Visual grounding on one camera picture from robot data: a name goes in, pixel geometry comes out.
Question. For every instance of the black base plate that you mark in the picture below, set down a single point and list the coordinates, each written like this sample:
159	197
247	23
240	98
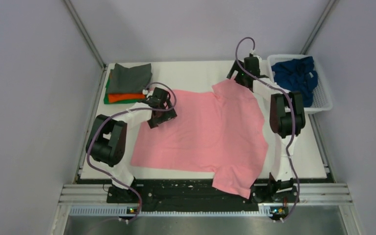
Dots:
199	196

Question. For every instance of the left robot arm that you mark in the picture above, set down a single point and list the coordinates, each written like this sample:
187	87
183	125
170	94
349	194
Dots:
106	144

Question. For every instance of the pink t shirt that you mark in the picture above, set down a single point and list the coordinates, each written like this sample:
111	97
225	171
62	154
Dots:
219	131

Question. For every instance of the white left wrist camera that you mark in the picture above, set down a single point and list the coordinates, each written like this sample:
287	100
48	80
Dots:
147	92

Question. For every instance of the aluminium frame post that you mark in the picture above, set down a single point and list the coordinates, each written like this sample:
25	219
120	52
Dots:
84	33
331	5

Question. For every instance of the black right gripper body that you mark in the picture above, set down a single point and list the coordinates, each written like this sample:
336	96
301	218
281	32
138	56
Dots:
239	77

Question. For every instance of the orange folded t shirt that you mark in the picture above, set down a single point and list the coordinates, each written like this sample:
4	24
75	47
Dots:
138	80

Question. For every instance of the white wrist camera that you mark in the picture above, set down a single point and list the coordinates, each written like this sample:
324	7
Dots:
252	53
147	92

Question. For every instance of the right aluminium frame post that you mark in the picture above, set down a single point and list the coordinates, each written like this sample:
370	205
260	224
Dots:
331	5

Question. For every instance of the grey folded t shirt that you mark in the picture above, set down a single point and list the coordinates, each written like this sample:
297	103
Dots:
145	69

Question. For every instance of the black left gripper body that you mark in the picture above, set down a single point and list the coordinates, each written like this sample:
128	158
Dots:
164	116

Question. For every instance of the green folded t shirt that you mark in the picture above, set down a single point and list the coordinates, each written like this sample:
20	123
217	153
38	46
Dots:
119	102

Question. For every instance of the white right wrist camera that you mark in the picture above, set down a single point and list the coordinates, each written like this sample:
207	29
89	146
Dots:
252	53

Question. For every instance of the blue t shirt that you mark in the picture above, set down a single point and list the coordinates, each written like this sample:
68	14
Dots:
297	75

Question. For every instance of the white cable duct rail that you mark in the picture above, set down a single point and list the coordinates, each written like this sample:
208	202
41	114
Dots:
124	211

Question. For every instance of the left aluminium frame post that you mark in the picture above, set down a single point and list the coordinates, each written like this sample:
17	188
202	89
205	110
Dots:
84	33

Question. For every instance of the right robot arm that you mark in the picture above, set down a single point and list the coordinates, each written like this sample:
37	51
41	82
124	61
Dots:
286	120

